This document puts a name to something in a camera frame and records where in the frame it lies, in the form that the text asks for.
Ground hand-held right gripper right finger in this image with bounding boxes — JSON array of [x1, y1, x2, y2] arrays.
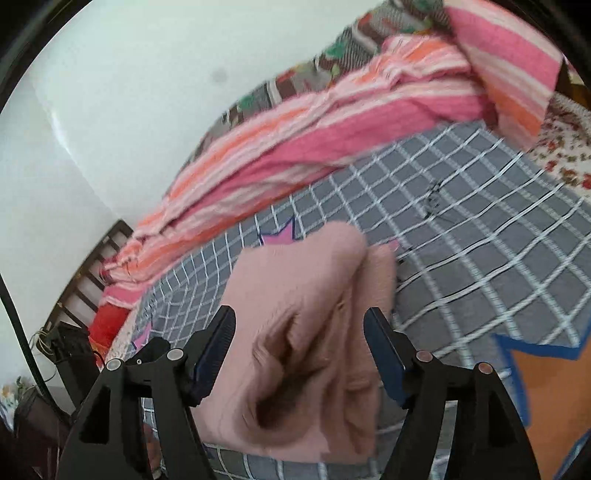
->
[[364, 307, 541, 480]]

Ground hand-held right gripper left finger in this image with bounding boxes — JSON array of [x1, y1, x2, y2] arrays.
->
[[58, 305, 237, 480]]

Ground pink knit sweater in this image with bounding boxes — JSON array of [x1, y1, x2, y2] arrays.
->
[[191, 222, 400, 464]]

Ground red cloth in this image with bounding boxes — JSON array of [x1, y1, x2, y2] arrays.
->
[[88, 304, 133, 357]]

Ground dark wooden slatted headboard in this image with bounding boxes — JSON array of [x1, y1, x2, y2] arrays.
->
[[50, 219, 136, 334]]

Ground grey checked bed sheet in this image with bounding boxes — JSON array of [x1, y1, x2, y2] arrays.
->
[[104, 122, 591, 480]]

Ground pink orange striped blanket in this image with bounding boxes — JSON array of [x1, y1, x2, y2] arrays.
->
[[99, 7, 565, 311]]

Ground white floral sheet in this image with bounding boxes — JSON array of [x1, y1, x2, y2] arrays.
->
[[526, 92, 591, 205]]

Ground patterned patchwork quilt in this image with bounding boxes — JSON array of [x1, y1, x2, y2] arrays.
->
[[185, 0, 455, 163]]

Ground black cable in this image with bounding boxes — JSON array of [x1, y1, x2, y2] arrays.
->
[[0, 272, 52, 398]]

